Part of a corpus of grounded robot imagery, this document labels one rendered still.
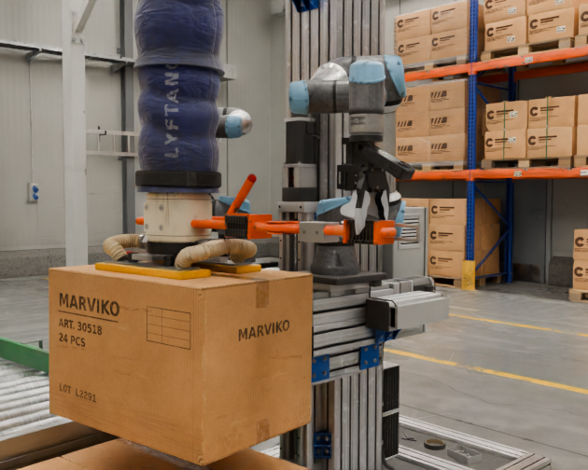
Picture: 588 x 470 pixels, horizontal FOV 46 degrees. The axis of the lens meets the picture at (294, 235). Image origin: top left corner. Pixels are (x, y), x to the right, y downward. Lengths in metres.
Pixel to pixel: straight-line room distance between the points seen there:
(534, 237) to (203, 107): 9.05
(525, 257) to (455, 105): 2.51
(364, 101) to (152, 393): 0.83
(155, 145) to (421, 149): 8.41
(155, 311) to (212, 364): 0.19
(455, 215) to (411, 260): 7.24
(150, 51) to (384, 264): 1.14
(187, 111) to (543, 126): 7.68
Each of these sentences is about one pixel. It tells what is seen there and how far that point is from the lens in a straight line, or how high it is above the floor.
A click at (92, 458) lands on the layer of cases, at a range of 2.11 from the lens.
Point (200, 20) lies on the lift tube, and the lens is 1.83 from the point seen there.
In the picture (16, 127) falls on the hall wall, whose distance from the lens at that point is 11.62.
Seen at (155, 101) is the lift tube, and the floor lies 1.51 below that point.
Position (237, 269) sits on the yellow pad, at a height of 1.08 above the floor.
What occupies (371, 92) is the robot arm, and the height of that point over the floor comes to 1.49.
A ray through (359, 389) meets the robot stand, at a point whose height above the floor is 0.60.
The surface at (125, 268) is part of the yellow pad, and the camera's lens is 1.83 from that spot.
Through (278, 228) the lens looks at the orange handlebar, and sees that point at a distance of 1.61.
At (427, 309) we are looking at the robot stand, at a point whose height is 0.93.
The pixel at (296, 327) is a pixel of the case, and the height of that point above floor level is 0.94.
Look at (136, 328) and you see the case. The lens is 1.72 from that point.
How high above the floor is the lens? 1.28
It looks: 3 degrees down
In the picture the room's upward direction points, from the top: straight up
